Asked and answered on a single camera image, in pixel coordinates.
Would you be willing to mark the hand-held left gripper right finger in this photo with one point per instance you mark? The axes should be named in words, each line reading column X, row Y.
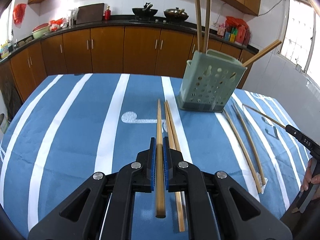
column 165, row 165

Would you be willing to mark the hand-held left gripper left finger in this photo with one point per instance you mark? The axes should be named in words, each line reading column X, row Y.
column 153, row 165

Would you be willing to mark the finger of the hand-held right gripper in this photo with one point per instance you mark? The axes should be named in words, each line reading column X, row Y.
column 292, row 131

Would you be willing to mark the green perforated utensil holder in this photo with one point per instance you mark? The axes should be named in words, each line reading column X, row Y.
column 212, row 87

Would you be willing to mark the person's right hand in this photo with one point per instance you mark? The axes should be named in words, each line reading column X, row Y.
column 307, row 177

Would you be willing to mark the small grey container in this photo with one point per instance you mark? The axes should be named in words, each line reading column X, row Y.
column 298, row 67

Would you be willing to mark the blue white striped tablecloth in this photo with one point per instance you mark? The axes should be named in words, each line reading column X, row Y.
column 75, row 130

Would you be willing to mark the barred window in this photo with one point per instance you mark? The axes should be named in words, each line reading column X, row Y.
column 300, row 30

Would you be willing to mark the dark red thermos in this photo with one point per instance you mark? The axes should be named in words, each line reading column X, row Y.
column 248, row 38

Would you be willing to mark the colourful small boxes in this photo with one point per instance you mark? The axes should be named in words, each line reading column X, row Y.
column 231, row 34

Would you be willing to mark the crumpled red plastic bag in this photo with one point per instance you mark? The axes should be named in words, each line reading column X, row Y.
column 236, row 22

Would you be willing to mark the pink packet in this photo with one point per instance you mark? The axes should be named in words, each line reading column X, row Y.
column 220, row 30

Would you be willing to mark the wooden base cabinets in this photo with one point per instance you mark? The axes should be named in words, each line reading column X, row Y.
column 107, row 50

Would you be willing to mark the black gas stove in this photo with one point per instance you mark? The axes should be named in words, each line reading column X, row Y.
column 160, row 20

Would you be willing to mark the black countertop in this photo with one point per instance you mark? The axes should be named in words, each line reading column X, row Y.
column 117, row 22

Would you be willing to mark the lidded dark wok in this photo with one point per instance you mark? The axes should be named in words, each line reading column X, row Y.
column 176, row 15

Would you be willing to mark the black wok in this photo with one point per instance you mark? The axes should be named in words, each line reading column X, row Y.
column 145, row 11

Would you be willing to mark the white bucket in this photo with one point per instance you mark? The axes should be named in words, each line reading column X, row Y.
column 3, row 123

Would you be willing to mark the red bottle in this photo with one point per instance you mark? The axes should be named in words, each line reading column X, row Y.
column 107, row 15

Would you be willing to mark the dark plastic bag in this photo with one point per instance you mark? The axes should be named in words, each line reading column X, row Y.
column 11, row 97

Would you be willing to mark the dark cutting board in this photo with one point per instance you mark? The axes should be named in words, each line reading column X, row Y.
column 90, row 13

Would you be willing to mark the clear glass jars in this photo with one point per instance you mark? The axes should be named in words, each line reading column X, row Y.
column 72, row 17

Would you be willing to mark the red white plastic bag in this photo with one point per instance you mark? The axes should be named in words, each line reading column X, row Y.
column 57, row 24

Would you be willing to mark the green basin with red lid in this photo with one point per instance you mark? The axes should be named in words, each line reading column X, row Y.
column 40, row 32

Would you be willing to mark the metal faucet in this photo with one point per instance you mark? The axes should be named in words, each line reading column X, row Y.
column 14, row 41

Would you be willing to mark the yellow detergent bottle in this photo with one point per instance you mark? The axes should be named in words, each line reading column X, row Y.
column 4, row 51

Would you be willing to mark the hanging red plastic bag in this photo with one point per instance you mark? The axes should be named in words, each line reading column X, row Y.
column 19, row 13

